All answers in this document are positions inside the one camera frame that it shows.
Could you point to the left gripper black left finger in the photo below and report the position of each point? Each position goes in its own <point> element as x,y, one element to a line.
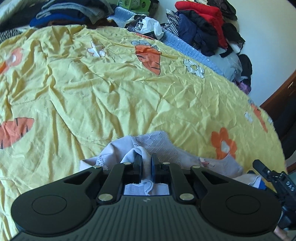
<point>65,205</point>

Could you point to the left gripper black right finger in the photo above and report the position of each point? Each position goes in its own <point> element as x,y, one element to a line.
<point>226,204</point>

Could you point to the light lavender long-sleeve top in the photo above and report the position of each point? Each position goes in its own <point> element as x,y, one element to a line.
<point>125,150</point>

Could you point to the dark clothes pile top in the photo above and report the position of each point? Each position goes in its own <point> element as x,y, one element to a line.
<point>230,27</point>

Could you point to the folded dark clothes stack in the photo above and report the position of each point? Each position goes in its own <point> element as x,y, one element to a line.
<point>38,14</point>

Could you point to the yellow cartoon print quilt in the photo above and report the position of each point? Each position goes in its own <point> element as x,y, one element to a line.
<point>67,91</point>

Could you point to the translucent plastic storage bag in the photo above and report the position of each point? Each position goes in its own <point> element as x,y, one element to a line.
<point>230,66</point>

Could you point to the navy blue garment on pile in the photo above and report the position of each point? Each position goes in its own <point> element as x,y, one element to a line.
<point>197,32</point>

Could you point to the red jacket on pile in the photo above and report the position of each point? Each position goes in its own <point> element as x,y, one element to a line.
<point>211,14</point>

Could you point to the blue knitted blanket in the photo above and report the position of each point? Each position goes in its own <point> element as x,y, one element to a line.
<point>121,15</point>

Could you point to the crumpled white plastic bag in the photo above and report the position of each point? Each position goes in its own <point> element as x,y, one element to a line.
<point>145,25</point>

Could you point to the green plastic chair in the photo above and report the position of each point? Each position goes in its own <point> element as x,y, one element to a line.
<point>135,5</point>

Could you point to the brown wooden door frame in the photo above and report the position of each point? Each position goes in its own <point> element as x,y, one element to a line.
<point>277,101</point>

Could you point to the black bag by wall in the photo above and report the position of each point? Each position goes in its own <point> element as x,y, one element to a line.
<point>246,69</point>

